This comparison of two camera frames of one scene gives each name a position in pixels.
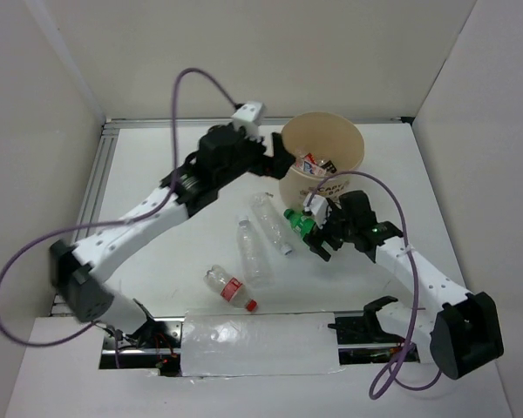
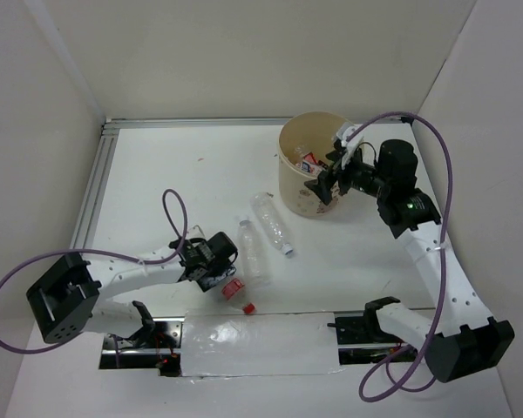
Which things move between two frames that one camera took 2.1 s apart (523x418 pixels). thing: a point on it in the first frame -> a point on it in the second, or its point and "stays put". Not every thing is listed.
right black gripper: x=335 y=212 -> x=322 y=185
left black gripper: x=275 y=166 -> x=208 y=282
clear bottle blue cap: x=268 y=210 stays put
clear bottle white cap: x=258 y=269 stays put
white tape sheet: x=247 y=343 stays put
